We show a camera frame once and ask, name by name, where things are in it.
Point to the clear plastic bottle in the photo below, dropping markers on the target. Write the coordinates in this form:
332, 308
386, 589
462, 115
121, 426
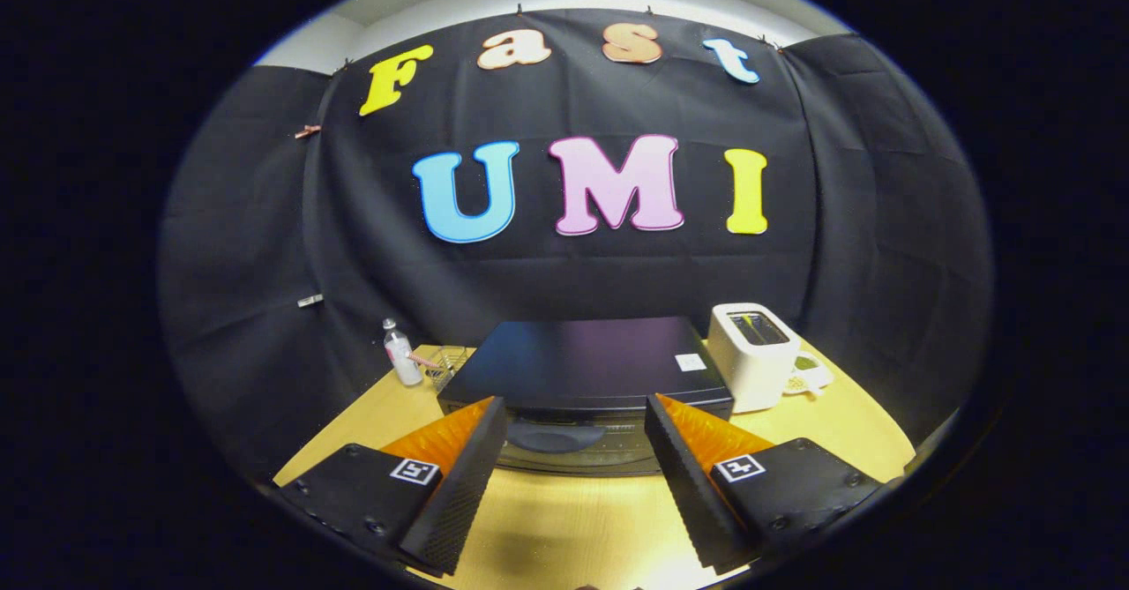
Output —
403, 365

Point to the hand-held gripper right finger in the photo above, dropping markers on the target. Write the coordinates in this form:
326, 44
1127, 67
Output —
684, 484

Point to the black toaster oven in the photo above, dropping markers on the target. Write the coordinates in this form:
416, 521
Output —
591, 361

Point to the white bread toaster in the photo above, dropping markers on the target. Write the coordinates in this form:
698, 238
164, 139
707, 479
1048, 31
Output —
750, 369

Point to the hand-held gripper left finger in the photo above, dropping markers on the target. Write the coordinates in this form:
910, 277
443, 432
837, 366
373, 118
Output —
467, 484

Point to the silver cloth clip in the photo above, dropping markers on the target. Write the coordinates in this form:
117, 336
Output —
310, 301

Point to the white divided bean dish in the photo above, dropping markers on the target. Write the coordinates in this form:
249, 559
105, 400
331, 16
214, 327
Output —
816, 378

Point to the pink stick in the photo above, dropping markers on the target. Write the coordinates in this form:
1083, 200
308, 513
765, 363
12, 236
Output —
425, 362

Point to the pink cloth clip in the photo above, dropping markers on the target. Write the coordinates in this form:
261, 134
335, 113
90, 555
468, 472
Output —
308, 131

